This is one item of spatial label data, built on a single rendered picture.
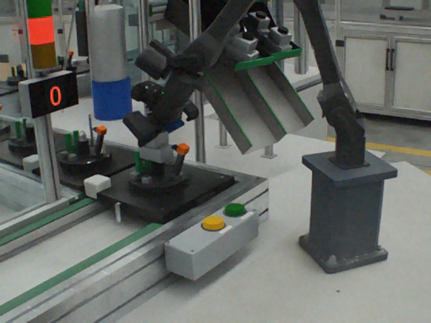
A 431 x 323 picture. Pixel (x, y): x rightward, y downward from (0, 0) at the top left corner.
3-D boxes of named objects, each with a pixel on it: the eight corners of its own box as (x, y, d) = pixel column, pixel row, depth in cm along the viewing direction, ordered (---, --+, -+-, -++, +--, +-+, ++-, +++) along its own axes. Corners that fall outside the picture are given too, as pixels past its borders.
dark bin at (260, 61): (271, 64, 136) (280, 39, 131) (233, 72, 128) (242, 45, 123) (201, 12, 149) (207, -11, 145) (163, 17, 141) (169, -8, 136)
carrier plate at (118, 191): (235, 184, 127) (234, 175, 126) (164, 224, 109) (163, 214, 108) (155, 164, 141) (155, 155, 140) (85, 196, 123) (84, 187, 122)
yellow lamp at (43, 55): (61, 64, 107) (59, 41, 105) (41, 69, 103) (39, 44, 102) (47, 63, 110) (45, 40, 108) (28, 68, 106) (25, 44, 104)
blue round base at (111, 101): (141, 113, 220) (138, 76, 214) (112, 123, 208) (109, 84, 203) (114, 108, 228) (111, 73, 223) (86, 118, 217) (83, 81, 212)
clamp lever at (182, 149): (182, 175, 121) (190, 146, 116) (175, 178, 119) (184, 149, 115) (169, 166, 122) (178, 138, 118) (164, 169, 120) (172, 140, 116)
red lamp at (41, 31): (59, 40, 105) (57, 16, 104) (39, 44, 102) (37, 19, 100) (45, 39, 108) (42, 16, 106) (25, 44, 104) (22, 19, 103)
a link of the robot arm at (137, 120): (214, 93, 119) (195, 74, 121) (155, 114, 105) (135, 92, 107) (197, 119, 124) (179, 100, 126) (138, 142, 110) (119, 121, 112)
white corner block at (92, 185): (112, 194, 124) (111, 177, 122) (98, 201, 120) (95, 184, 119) (98, 189, 126) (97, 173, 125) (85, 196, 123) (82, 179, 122)
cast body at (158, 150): (174, 157, 122) (172, 126, 120) (161, 164, 119) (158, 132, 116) (146, 151, 127) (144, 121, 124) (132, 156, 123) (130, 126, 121)
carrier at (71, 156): (152, 162, 142) (148, 114, 137) (81, 194, 124) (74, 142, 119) (90, 146, 155) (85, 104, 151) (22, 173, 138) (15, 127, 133)
